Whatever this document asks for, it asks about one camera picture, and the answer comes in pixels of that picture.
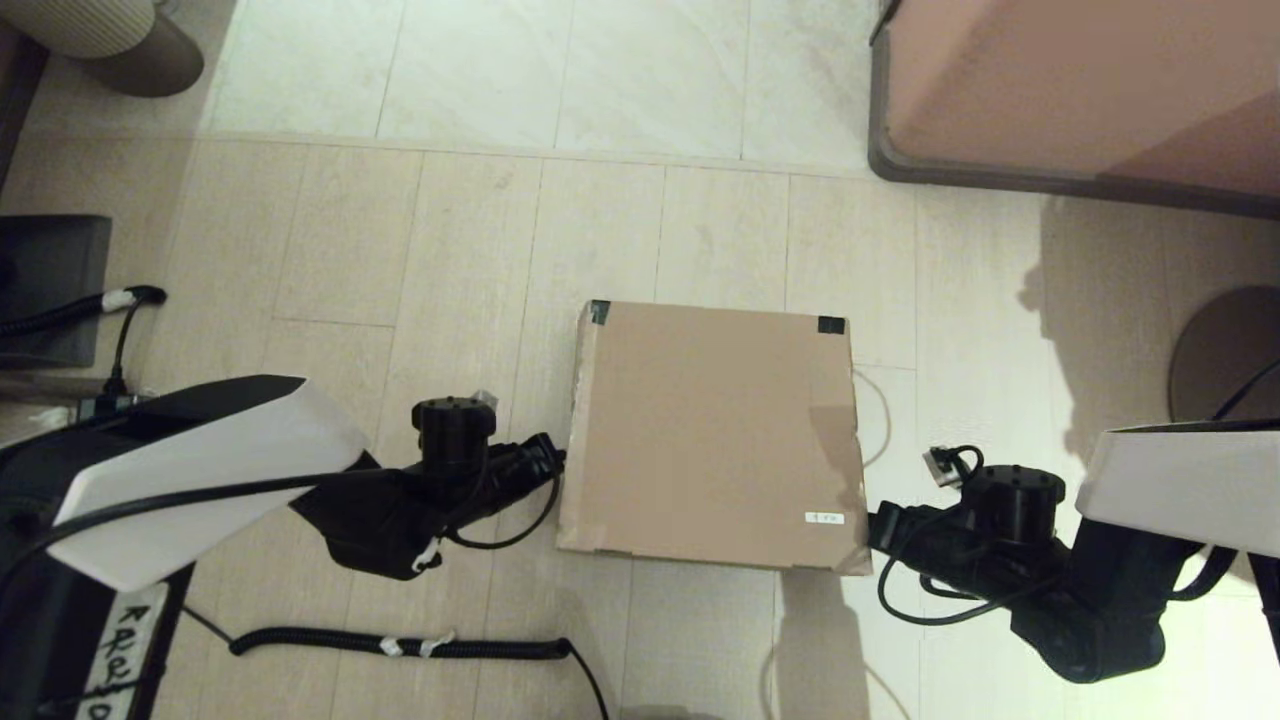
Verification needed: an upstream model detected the brown cardboard shoe box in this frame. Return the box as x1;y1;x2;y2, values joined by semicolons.
556;300;873;576

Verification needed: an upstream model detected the dark grey square block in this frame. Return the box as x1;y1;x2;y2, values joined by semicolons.
0;215;113;369

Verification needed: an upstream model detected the round brown table base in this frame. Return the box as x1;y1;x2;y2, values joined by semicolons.
1168;286;1280;426

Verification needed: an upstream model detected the pink sofa with grey base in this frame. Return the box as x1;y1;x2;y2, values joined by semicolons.
868;0;1280;219

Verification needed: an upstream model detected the striped beige round pouf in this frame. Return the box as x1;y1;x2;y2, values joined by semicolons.
0;0;205;98

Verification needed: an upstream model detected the black coiled cable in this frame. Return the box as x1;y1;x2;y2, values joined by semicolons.
185;605;611;720

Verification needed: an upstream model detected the thick black right arm hose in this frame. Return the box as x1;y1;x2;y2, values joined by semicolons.
1165;540;1241;603

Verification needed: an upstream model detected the black sleeved cable white tape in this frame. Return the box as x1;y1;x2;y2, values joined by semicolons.
0;286;169;396

